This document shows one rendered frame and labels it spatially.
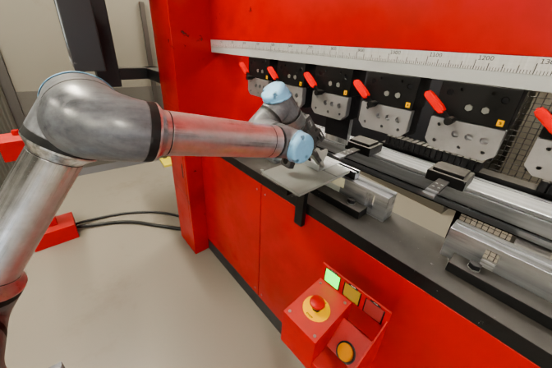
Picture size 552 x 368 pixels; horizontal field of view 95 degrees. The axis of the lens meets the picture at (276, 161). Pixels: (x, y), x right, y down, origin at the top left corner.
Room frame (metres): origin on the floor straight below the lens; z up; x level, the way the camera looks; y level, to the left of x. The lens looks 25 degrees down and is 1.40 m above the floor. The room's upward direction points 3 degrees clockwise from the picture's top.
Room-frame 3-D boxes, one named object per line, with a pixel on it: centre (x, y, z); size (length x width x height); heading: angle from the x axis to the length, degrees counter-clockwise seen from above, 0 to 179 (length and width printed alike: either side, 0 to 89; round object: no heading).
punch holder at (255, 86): (1.20, 0.07, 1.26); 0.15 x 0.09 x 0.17; 43
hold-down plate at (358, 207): (0.82, -0.20, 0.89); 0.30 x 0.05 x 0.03; 43
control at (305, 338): (0.41, -0.17, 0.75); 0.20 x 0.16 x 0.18; 44
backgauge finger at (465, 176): (0.76, -0.57, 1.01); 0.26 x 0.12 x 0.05; 133
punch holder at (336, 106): (0.91, -0.20, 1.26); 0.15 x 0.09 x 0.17; 43
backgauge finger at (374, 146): (1.01, -0.33, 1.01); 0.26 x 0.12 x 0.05; 133
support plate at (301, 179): (0.79, -0.11, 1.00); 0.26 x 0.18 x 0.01; 133
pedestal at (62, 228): (1.45, 1.61, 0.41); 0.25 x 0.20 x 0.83; 133
